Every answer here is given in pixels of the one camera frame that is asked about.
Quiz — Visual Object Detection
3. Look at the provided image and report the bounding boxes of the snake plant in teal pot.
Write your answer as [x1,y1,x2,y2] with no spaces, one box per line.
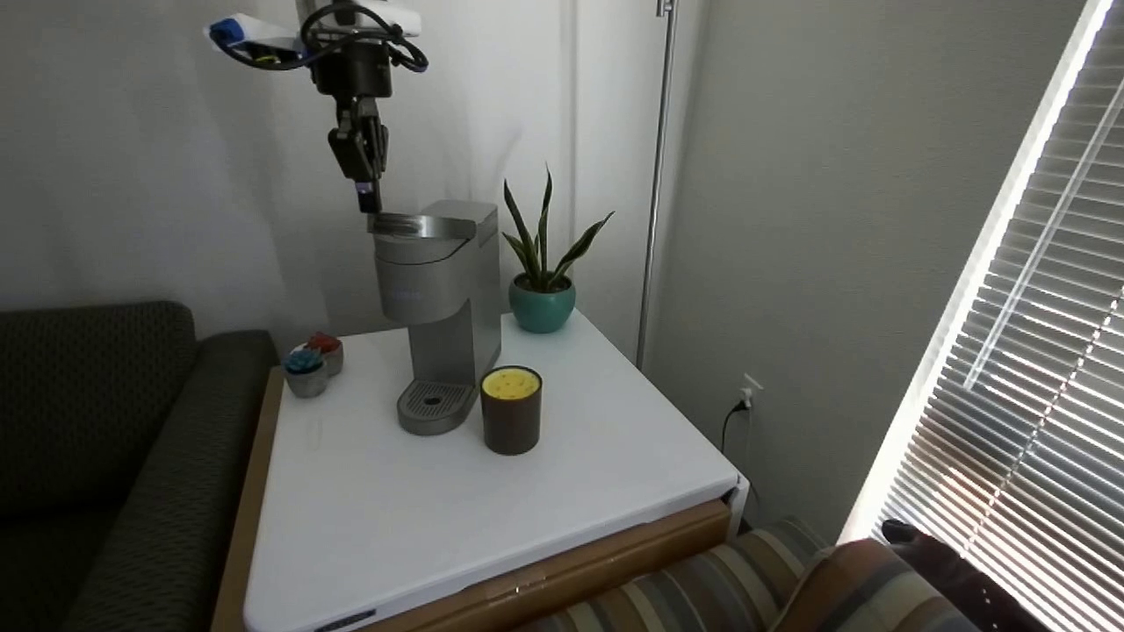
[498,168,617,336]

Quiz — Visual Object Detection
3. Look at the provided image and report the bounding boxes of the yellow candle in dark jar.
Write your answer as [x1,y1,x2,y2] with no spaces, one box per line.
[476,361,546,460]

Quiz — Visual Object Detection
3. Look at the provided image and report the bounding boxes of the white table board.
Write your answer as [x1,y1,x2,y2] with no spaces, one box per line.
[237,309,752,632]

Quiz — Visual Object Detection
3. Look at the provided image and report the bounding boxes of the white window blinds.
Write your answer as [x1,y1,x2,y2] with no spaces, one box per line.
[840,0,1124,632]

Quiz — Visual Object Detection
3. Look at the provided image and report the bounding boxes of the brown wooden table base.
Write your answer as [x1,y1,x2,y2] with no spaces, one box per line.
[208,365,736,632]

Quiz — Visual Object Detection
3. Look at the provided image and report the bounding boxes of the white wall outlet with plug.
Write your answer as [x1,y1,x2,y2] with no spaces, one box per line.
[714,372,768,462]

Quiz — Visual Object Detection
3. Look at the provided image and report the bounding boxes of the dark fuzzy cushion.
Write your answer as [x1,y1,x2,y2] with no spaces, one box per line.
[878,515,1045,632]

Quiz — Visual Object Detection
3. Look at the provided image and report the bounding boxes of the grey coffee maker body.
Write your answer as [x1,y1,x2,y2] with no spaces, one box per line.
[370,198,508,440]

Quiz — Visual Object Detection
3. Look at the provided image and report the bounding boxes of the striped sofa back cushion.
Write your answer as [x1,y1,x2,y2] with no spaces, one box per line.
[768,537,975,632]

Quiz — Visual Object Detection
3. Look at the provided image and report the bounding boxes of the grey coffee maker lid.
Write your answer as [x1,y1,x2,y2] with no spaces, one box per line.
[366,203,474,247]

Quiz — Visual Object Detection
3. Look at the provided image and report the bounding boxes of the striped sofa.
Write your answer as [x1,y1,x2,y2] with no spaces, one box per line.
[514,524,978,632]

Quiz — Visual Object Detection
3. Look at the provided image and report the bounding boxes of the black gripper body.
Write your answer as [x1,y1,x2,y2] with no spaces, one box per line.
[305,33,395,104]

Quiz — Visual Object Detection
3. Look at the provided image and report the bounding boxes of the thin grey lamp pole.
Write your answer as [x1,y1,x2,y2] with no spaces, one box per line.
[633,0,681,367]

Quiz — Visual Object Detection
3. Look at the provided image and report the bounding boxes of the dark grey sofa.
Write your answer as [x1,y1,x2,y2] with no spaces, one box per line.
[0,298,283,632]

